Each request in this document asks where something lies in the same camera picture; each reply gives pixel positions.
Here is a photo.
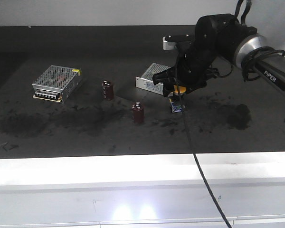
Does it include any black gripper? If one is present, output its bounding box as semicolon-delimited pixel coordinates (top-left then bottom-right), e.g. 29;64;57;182
152;14;241;97

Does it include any yellow mushroom push button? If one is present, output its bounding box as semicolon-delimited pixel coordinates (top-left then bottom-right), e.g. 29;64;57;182
168;85;187;114

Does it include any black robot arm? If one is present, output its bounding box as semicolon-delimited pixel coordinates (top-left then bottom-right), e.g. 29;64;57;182
152;14;285;123

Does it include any right metal mesh power supply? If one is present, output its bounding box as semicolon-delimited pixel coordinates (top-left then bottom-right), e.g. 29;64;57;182
135;63;170;95

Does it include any metal mesh power supply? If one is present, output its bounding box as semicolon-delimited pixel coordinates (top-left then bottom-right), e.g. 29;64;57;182
135;63;170;95
32;65;83;104

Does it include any front dark red capacitor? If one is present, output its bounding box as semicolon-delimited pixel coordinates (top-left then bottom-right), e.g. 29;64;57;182
132;102;144;124

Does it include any dark red capacitor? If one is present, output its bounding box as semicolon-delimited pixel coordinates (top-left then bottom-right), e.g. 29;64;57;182
102;80;114;100
132;102;144;124

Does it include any rear dark red capacitor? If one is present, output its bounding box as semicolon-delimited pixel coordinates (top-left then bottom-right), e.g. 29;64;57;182
102;80;114;100

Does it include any left metal mesh power supply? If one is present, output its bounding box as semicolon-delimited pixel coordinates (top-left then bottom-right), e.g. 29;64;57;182
32;65;83;104

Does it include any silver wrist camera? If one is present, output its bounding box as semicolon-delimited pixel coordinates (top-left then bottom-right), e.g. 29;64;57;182
162;34;193;50

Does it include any black camera cable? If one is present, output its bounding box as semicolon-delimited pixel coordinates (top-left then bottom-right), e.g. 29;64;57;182
174;45;233;228

